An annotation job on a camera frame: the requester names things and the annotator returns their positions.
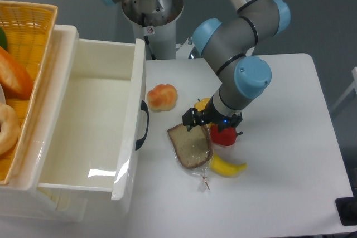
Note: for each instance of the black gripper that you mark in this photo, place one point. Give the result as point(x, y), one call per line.
point(216, 112)

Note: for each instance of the bagged toast slice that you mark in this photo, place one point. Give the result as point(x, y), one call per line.
point(193, 151)

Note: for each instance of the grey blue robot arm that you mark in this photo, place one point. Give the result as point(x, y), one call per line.
point(224, 47)

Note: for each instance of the yellow bell pepper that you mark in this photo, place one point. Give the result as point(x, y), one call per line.
point(201, 104)

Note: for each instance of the red bell pepper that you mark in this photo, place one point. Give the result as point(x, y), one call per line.
point(226, 137)

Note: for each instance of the yellow banana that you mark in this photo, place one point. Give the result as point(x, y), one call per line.
point(224, 168)

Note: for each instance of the orange bread roll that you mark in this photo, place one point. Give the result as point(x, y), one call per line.
point(162, 97)

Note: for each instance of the white plastic drawer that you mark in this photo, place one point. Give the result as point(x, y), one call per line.
point(102, 122)

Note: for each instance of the black device at edge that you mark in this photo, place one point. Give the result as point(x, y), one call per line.
point(346, 208)

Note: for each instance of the orange baguette loaf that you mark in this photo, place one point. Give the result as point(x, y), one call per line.
point(14, 77)

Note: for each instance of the beige bagel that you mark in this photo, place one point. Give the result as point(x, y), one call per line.
point(10, 127)

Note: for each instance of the yellow wicker basket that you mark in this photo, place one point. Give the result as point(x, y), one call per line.
point(28, 28)

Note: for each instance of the white drawer cabinet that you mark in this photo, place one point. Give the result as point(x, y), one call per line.
point(23, 196)

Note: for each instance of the green vegetable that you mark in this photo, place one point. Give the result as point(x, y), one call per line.
point(3, 40)

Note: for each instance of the white frame at right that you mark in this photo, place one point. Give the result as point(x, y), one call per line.
point(345, 98)

